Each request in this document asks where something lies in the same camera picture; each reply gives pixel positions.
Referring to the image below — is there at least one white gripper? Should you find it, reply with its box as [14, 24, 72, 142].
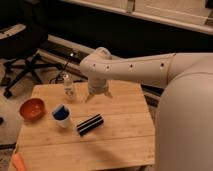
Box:
[85, 78, 113, 103]

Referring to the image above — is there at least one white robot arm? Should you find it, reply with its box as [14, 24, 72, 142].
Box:
[80, 47, 213, 171]

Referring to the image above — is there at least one black striped cylinder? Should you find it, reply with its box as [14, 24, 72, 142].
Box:
[76, 114, 104, 136]

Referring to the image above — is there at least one clear plastic bottle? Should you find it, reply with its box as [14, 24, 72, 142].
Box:
[63, 74, 76, 101]

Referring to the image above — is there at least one wooden table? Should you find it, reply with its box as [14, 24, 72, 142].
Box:
[17, 81, 155, 171]

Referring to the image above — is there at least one white cup with blue object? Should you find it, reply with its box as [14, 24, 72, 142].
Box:
[52, 105, 70, 128]

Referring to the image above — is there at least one black power strip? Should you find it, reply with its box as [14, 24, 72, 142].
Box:
[42, 41, 87, 64]

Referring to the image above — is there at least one orange bowl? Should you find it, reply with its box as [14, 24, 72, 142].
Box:
[19, 98, 45, 121]

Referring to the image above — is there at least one black office chair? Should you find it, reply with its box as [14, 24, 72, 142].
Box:
[0, 0, 62, 98]

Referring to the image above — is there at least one orange carrot toy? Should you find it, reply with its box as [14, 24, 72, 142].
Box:
[12, 153, 27, 171]

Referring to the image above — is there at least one black cable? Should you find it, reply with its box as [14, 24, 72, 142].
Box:
[49, 58, 73, 85]

